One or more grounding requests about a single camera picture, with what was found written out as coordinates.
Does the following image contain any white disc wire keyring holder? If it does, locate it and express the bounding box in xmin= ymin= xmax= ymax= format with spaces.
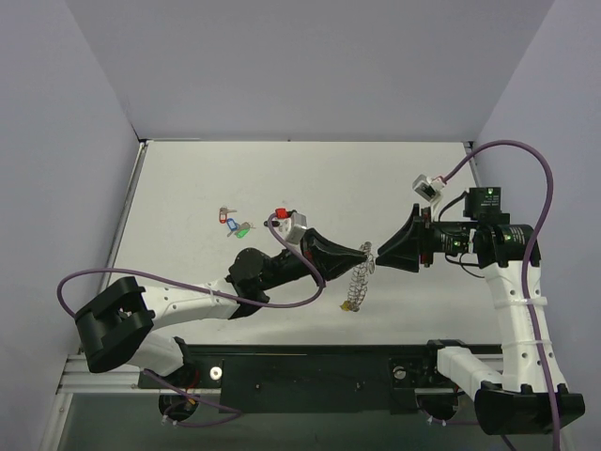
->
xmin=345 ymin=241 xmax=375 ymax=312

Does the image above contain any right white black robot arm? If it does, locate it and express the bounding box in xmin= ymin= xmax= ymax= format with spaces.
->
xmin=376 ymin=187 xmax=585 ymax=435

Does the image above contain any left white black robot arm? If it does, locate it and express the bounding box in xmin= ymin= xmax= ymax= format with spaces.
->
xmin=74 ymin=228 xmax=368 ymax=387

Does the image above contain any green key tag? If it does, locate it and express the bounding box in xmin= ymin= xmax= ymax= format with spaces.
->
xmin=235 ymin=222 xmax=254 ymax=239

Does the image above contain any blue key tag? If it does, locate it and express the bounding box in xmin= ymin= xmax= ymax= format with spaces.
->
xmin=226 ymin=218 xmax=239 ymax=237

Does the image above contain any red tag key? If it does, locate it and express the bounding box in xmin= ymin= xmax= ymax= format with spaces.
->
xmin=219 ymin=206 xmax=236 ymax=225

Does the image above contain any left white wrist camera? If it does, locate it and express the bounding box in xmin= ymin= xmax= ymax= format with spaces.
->
xmin=275 ymin=208 xmax=308 ymax=245

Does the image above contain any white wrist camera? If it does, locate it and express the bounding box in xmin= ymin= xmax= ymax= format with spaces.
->
xmin=275 ymin=208 xmax=308 ymax=245
xmin=412 ymin=174 xmax=446 ymax=215

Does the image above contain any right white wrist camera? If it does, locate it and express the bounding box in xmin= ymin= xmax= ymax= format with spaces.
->
xmin=412 ymin=174 xmax=446 ymax=215

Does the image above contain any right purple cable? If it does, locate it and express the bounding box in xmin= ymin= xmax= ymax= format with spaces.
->
xmin=440 ymin=139 xmax=564 ymax=451

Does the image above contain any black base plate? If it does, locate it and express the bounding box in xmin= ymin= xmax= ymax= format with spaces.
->
xmin=165 ymin=345 xmax=467 ymax=418

